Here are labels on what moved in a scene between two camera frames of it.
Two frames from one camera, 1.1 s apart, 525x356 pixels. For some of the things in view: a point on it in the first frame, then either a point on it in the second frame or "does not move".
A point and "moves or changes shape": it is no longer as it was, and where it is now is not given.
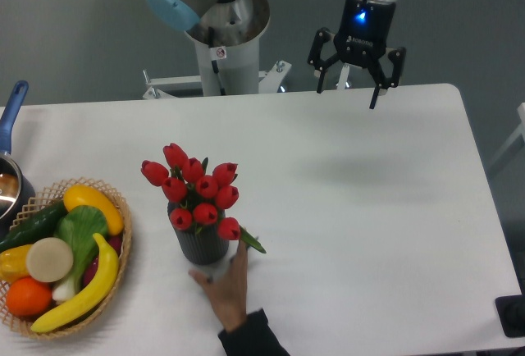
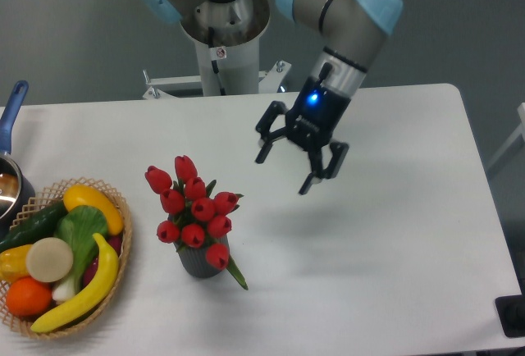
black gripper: x=363 y=30 → x=310 y=125
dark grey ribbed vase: x=201 y=244 → x=194 y=259
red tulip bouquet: x=199 y=193 moves or changes shape
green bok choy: x=79 y=226 does not move
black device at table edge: x=511 y=311 does not move
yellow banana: x=97 y=296 does not move
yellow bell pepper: x=87 y=196 does not move
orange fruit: x=27 y=296 does not move
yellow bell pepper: x=13 y=263 does not move
